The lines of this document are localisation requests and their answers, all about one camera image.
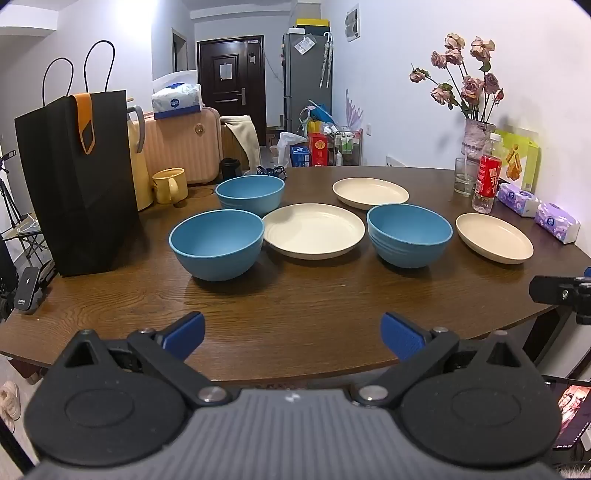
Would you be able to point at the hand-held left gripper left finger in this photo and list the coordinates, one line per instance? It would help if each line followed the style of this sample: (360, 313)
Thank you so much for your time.
(185, 333)

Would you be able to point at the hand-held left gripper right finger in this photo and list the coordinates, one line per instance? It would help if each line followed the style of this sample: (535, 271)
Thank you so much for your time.
(400, 334)

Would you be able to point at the cream plate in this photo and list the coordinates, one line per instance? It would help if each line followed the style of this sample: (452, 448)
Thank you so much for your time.
(369, 191)
(494, 237)
(314, 228)

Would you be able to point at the blue bowl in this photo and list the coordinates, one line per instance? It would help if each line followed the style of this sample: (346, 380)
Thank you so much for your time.
(214, 244)
(408, 235)
(249, 196)

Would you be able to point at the purple tissue pack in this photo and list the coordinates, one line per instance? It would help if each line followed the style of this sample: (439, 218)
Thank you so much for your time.
(556, 221)
(517, 198)

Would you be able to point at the black tablet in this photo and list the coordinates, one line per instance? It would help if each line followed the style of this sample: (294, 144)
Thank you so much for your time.
(570, 410)

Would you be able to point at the red label plastic bottle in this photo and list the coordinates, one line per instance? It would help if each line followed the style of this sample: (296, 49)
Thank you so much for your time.
(487, 180)

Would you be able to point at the yellow green box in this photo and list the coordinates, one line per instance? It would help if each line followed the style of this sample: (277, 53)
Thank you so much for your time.
(521, 161)

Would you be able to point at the clear drinking glass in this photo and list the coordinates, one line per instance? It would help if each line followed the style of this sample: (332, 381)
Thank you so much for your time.
(464, 180)

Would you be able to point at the yellow mug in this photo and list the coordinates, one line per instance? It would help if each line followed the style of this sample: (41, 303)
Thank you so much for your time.
(168, 184)

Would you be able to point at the pale yellow kettle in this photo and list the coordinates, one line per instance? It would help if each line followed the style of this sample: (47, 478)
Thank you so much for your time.
(138, 184)

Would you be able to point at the black power bank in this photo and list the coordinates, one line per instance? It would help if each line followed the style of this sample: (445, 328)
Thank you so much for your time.
(28, 290)

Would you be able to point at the black cup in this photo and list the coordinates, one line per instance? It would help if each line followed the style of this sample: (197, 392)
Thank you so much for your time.
(230, 170)

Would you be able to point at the black paper bag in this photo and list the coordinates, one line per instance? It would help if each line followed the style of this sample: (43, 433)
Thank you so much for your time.
(78, 194)

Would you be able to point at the pink ribbed suitcase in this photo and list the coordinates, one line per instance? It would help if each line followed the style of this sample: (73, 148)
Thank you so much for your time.
(184, 147)

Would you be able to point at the folding stool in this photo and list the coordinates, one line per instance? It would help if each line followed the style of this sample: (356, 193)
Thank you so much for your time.
(27, 235)

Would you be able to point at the white shoe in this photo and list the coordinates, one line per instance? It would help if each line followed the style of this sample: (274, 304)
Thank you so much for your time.
(9, 399)

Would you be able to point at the red box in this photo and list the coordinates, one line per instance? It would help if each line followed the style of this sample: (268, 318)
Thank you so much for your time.
(318, 150)

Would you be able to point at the blue box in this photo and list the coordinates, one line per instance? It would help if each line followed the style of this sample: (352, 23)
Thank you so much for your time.
(300, 157)

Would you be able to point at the beige cloth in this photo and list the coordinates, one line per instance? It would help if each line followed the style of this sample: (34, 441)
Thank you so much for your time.
(247, 138)

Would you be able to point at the white plastic bag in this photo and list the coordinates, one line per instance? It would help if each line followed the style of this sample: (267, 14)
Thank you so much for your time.
(173, 77)
(286, 145)

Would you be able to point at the dark brown door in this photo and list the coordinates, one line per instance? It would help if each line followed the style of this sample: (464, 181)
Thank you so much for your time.
(231, 115)

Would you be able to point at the black tripod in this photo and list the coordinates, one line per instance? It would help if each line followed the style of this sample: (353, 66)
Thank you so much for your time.
(7, 194)

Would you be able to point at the purple feather decoration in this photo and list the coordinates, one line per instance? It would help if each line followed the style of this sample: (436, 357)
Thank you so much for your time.
(353, 110)

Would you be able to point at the white blue tissue pack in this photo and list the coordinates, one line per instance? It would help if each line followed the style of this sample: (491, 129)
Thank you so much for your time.
(178, 101)

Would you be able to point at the orange bag tag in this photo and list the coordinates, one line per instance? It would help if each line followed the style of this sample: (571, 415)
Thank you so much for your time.
(83, 124)

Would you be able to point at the colourful bag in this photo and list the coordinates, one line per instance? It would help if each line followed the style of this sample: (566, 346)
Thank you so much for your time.
(318, 113)

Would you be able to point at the grey refrigerator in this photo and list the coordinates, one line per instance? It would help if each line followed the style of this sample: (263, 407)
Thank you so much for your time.
(300, 92)

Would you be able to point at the white paper note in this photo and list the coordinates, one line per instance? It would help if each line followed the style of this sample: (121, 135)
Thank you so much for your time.
(225, 70)

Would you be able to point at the white folded umbrella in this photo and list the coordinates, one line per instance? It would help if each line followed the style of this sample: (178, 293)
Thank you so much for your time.
(326, 60)

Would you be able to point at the yellow black box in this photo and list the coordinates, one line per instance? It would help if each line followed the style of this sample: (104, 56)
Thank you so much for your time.
(313, 24)

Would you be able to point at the white wall panel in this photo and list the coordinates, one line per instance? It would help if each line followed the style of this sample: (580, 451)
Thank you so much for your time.
(352, 23)

